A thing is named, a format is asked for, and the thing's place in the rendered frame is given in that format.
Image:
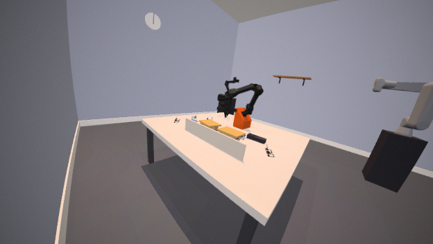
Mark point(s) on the clear glasses with black frame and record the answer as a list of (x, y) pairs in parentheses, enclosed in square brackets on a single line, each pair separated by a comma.
[(269, 152)]

